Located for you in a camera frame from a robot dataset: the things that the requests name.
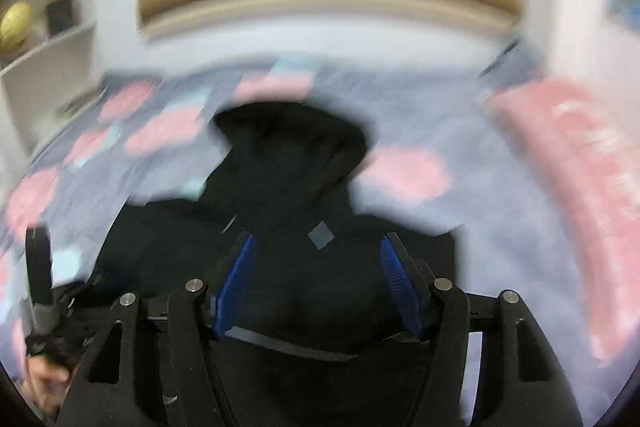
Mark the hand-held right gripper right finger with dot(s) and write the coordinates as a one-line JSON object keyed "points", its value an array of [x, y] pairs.
{"points": [[397, 279]]}

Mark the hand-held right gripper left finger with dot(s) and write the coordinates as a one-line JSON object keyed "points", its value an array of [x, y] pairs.
{"points": [[236, 283]]}

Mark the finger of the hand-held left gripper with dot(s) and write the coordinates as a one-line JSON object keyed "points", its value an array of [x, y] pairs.
{"points": [[39, 267]]}

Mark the black hoodie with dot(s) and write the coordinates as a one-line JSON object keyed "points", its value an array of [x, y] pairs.
{"points": [[300, 167]]}

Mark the person's left hand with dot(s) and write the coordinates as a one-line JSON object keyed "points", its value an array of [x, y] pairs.
{"points": [[45, 384]]}

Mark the printed blanket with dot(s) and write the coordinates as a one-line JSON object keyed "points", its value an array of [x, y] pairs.
{"points": [[500, 232]]}

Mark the pink pillow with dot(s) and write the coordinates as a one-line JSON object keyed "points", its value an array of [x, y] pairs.
{"points": [[575, 182]]}

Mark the white shelf unit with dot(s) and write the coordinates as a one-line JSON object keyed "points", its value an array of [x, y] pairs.
{"points": [[55, 52]]}

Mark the yellow ball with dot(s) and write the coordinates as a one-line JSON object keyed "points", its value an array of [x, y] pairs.
{"points": [[15, 26]]}

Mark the wall poster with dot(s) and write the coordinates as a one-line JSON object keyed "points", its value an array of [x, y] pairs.
{"points": [[625, 4]]}

